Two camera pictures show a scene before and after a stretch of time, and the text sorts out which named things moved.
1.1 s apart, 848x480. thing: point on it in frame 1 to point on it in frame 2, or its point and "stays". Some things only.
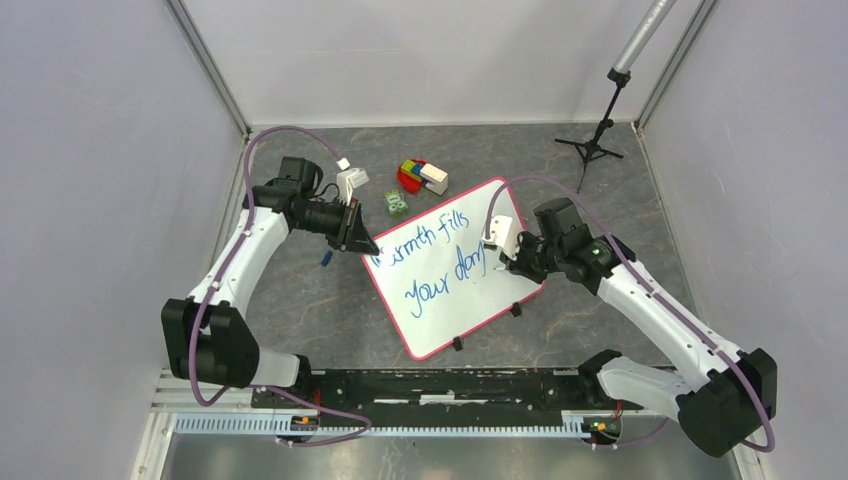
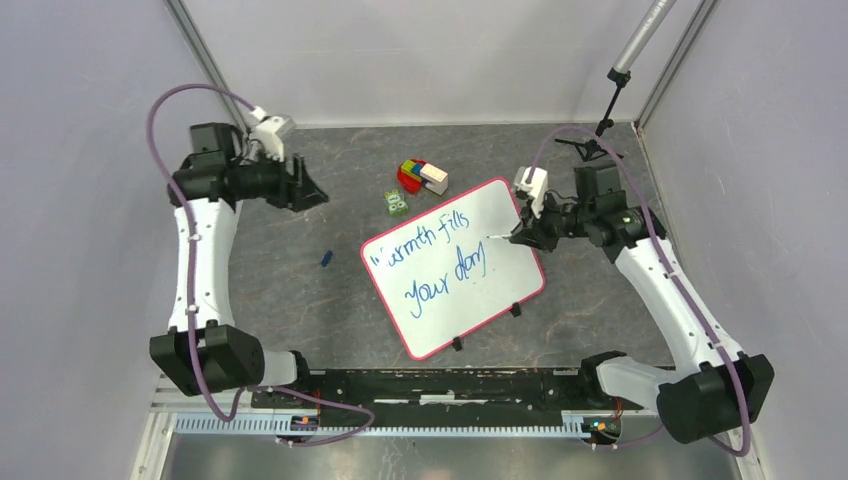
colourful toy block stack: [416, 173] stays
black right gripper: [517, 265] to [534, 231]
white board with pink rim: [438, 281] stays
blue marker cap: [326, 258] stays
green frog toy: [396, 203] stays
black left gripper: [352, 232] to [298, 192]
